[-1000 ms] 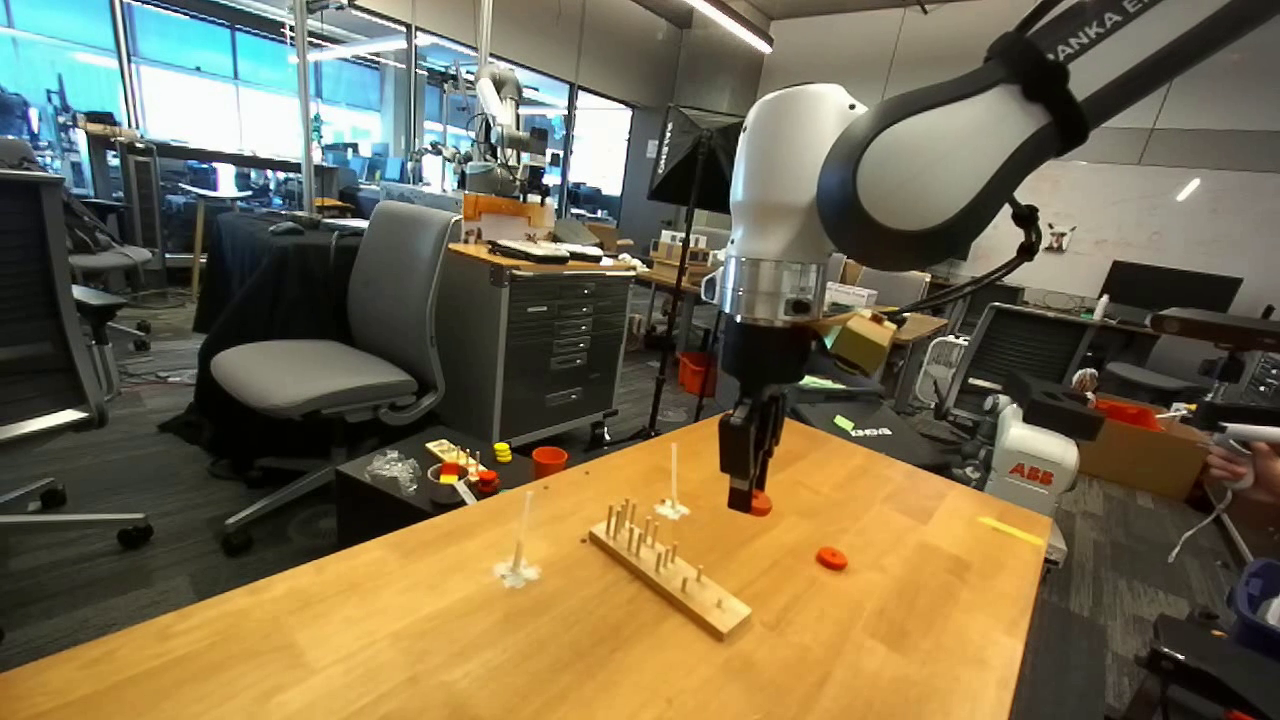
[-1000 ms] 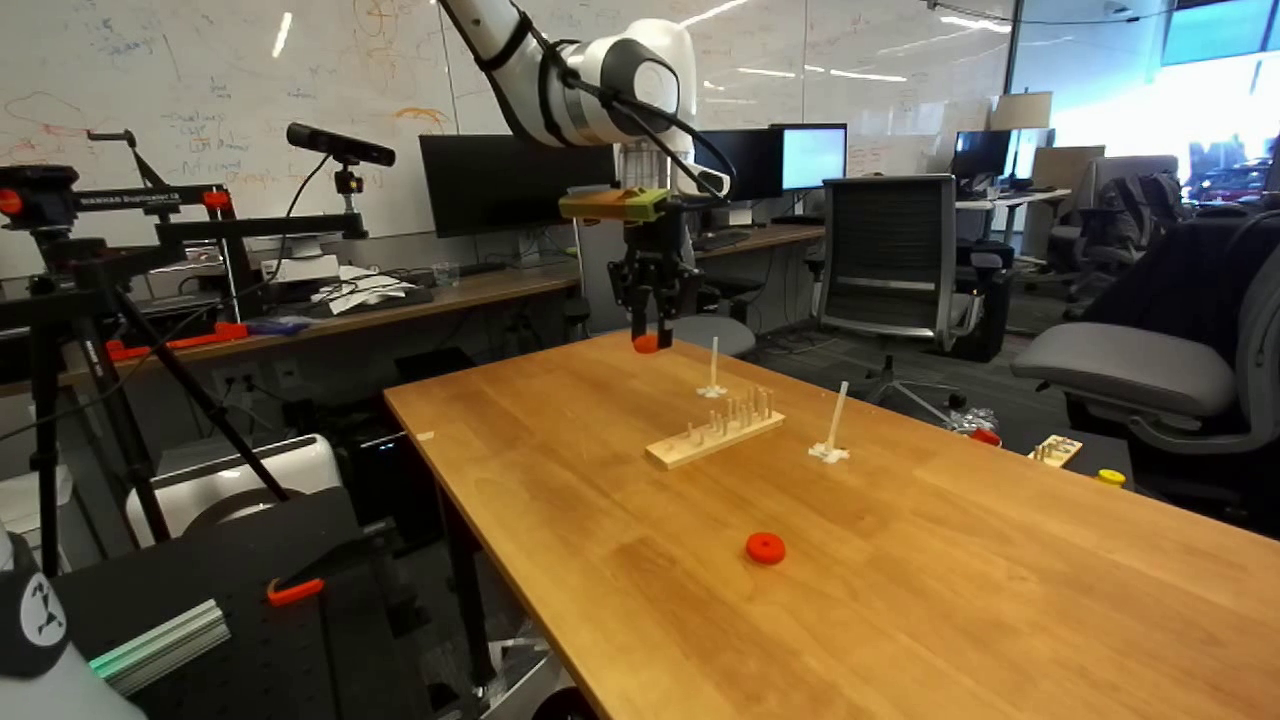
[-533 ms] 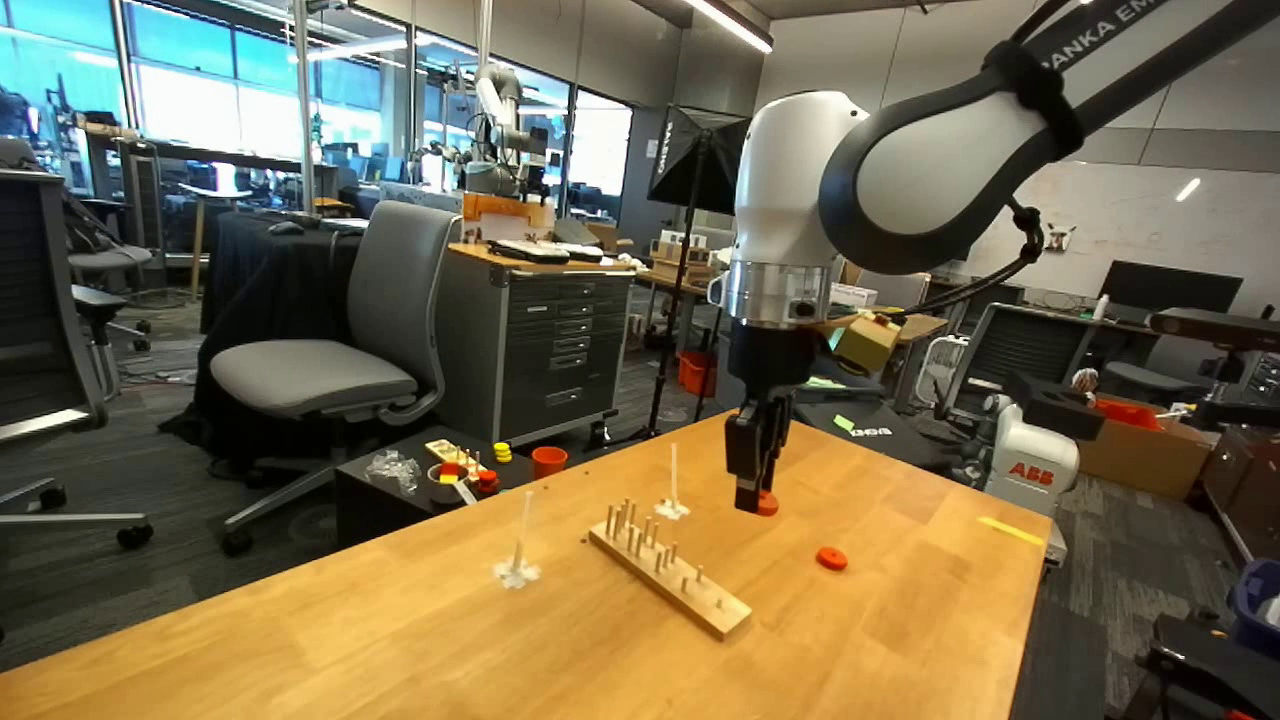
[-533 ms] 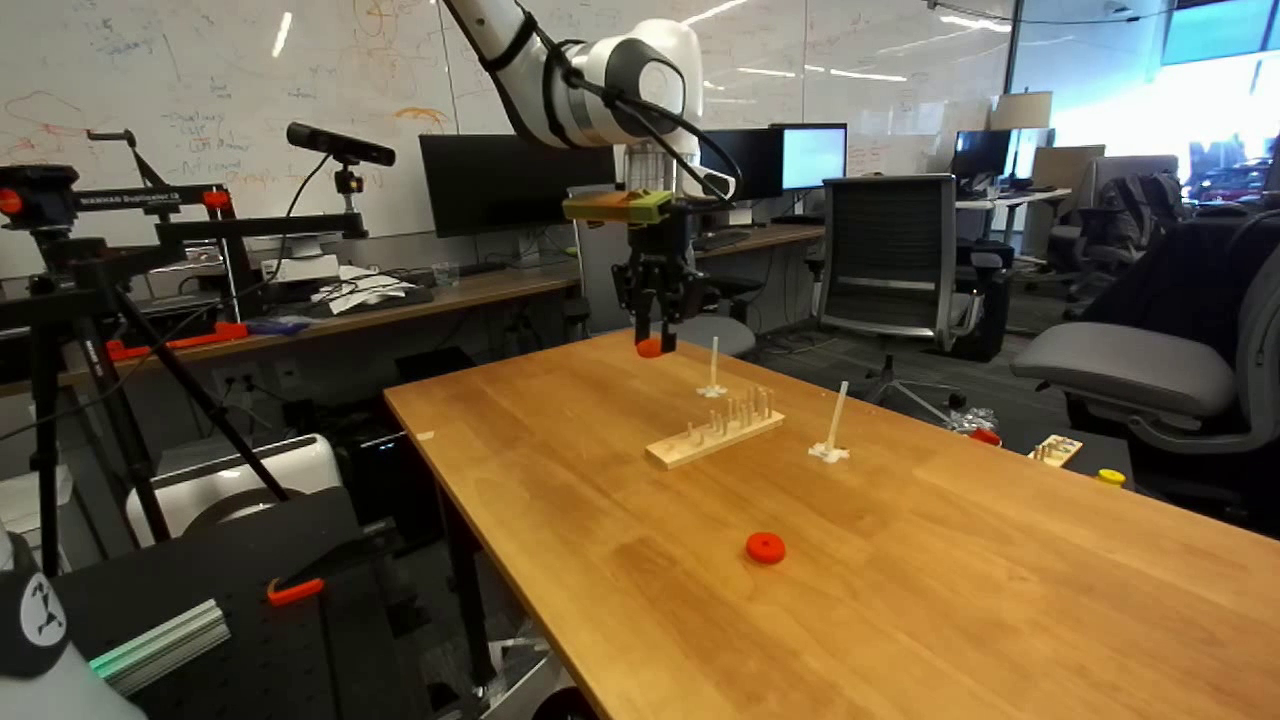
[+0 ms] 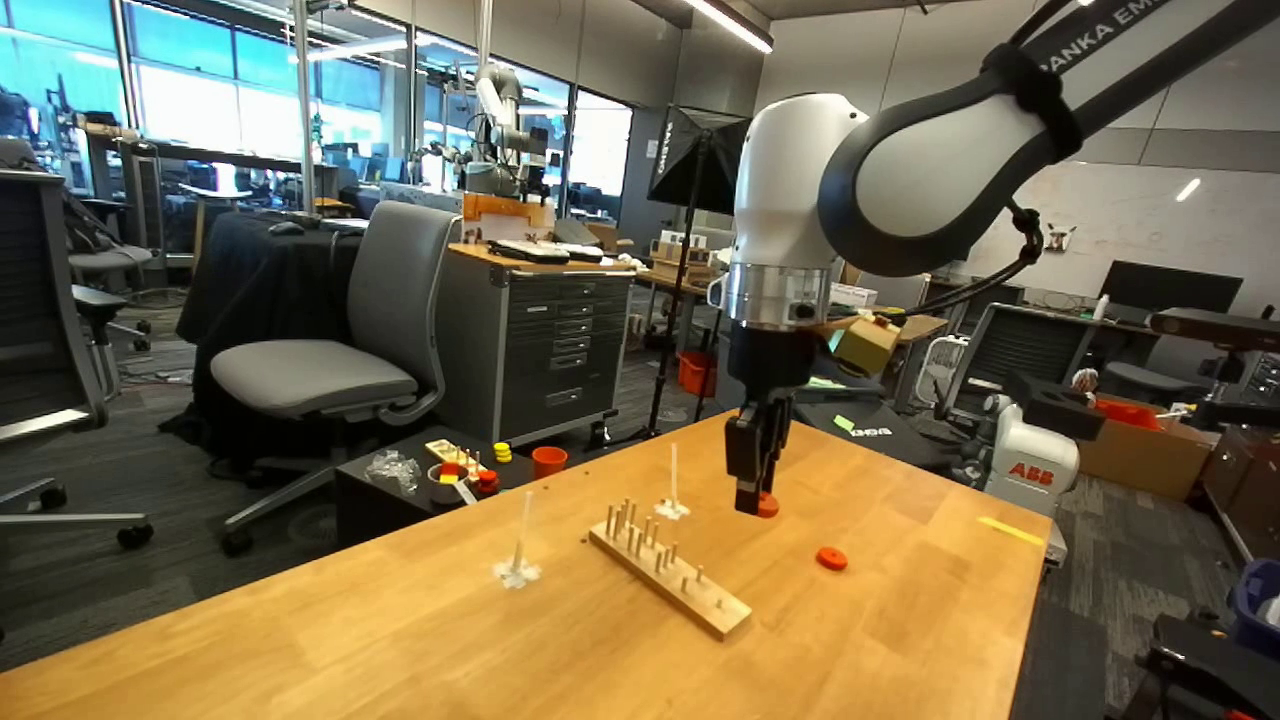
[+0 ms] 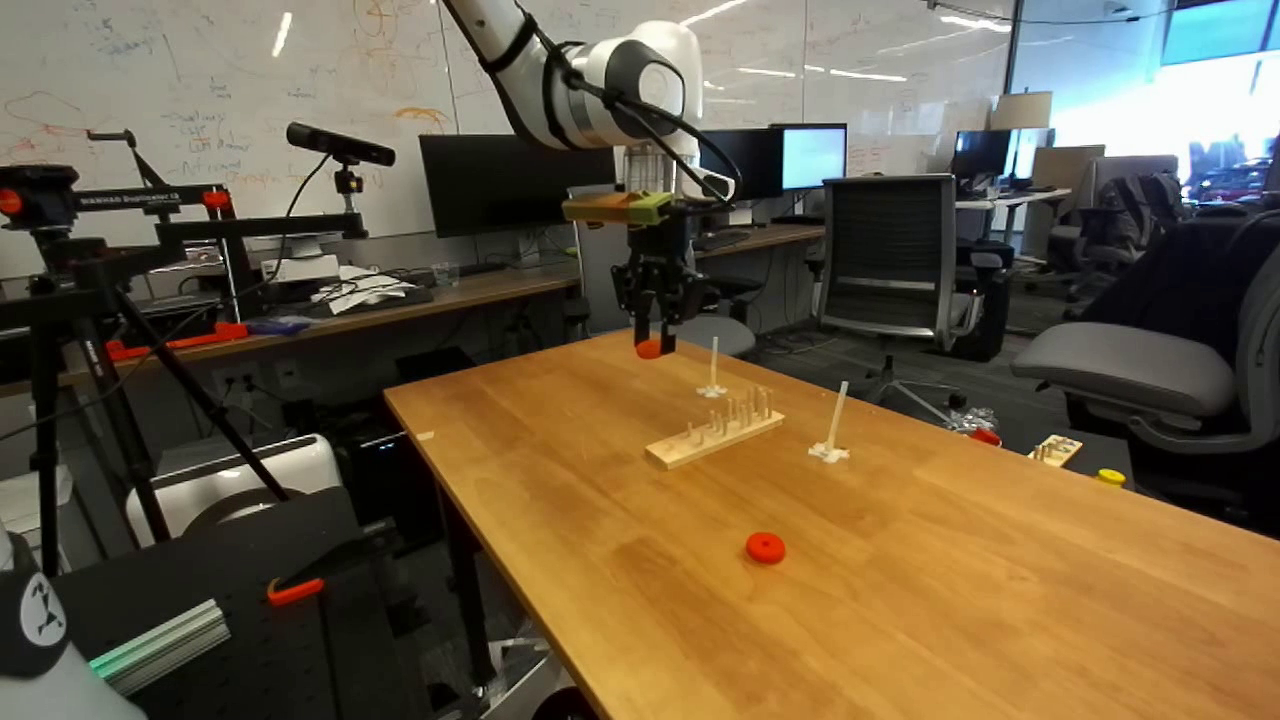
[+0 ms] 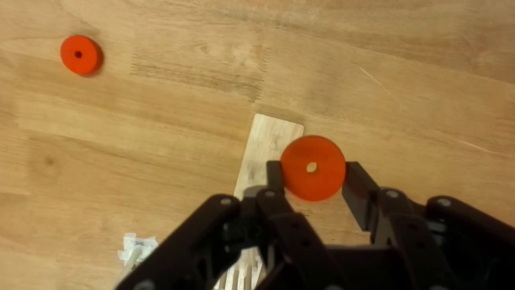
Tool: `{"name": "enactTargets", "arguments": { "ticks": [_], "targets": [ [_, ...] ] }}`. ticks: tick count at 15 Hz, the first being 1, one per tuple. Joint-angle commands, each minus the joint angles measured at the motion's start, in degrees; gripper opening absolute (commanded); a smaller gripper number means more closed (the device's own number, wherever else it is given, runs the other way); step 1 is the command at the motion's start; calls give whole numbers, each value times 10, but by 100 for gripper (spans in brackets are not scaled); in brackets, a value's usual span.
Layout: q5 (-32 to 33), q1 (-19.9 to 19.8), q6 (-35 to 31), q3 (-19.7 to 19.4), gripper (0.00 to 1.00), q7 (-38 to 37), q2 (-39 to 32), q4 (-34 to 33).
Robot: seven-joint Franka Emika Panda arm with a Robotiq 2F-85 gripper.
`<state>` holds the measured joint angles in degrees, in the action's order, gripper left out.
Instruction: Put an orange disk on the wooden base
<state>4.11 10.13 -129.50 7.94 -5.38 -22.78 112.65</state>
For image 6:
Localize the black cart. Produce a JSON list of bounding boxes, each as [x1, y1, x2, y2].
[[52, 483, 454, 720]]

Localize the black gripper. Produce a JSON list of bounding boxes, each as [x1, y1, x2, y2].
[[614, 212, 708, 361]]

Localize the orange clamp handle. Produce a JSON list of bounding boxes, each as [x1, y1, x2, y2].
[[261, 571, 334, 611]]

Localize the black office chair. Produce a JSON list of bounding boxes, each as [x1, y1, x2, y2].
[[807, 174, 1012, 369]]

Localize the beige lamp shade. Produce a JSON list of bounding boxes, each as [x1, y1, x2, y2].
[[987, 89, 1060, 135]]

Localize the black sensor bar camera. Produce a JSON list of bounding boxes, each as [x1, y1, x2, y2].
[[279, 120, 400, 174]]

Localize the red bar clamp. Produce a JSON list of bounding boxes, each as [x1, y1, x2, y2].
[[103, 318, 253, 374]]

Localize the wooden peg base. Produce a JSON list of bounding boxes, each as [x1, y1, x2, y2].
[[646, 388, 789, 474]]

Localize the aluminium extrusion bar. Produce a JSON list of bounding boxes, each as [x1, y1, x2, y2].
[[84, 595, 237, 700]]

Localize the wooden wall desk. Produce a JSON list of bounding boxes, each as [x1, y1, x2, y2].
[[100, 264, 587, 377]]

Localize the yellow wrist camera mount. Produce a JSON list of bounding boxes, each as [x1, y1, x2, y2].
[[561, 190, 689, 228]]

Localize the white grey box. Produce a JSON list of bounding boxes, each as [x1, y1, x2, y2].
[[119, 430, 348, 552]]

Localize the grey office chair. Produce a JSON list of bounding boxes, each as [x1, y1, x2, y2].
[[1007, 212, 1280, 537]]

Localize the beige packet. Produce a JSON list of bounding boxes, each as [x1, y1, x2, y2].
[[1024, 433, 1085, 474]]

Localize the lit computer monitor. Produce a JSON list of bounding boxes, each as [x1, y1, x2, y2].
[[764, 120, 857, 202]]

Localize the white papers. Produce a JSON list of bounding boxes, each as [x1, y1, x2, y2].
[[306, 264, 422, 322]]

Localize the black tripod rig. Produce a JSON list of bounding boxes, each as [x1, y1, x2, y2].
[[0, 124, 374, 585]]

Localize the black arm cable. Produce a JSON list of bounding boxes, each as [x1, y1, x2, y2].
[[476, 11, 739, 208]]

